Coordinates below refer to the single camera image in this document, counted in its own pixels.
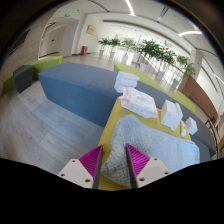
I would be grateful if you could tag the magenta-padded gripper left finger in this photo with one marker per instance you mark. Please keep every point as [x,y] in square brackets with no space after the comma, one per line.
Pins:
[88,166]

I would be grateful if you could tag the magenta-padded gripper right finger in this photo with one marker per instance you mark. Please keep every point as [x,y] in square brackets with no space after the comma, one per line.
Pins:
[145,166]

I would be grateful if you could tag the light blue towel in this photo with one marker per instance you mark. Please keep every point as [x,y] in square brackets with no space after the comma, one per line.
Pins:
[150,143]

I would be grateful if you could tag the yellow upholstered ottoman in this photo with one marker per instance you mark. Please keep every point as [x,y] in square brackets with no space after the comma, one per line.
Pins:
[110,133]

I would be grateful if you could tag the small white tube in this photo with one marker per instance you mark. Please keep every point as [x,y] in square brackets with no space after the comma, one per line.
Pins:
[183,129]

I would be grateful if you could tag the tall white box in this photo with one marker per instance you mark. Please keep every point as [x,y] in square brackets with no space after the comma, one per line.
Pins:
[170,115]

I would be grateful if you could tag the white cube box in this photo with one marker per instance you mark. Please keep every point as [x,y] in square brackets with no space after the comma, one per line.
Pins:
[191,126]

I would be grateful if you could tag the black-framed wooden table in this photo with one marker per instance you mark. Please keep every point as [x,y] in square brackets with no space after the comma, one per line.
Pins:
[213,133]

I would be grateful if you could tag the lime green upholstered bench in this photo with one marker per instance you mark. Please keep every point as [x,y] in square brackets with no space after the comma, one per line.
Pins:
[140,75]
[185,101]
[46,63]

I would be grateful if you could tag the blue upholstered bench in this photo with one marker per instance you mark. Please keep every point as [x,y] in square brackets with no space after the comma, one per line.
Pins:
[76,90]

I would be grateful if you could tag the stack of white boxes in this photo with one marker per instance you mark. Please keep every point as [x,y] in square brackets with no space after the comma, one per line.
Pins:
[126,81]

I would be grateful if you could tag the dark grey cube stool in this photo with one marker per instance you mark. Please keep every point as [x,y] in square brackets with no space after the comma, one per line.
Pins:
[23,78]

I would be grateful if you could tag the red bin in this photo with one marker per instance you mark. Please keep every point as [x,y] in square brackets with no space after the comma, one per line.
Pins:
[84,50]

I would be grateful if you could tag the row of potted plants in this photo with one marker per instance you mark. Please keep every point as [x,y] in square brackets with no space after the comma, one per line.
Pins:
[150,50]

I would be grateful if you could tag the green exit sign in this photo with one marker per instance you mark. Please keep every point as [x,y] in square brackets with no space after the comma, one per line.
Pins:
[67,15]

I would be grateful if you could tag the ceiling light strips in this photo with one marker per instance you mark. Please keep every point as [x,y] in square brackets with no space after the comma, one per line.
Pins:
[130,8]

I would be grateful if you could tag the framed wall picture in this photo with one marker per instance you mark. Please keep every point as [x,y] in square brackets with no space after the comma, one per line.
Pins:
[90,30]

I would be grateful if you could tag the dark wall panel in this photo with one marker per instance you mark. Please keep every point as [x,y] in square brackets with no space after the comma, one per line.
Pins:
[20,41]

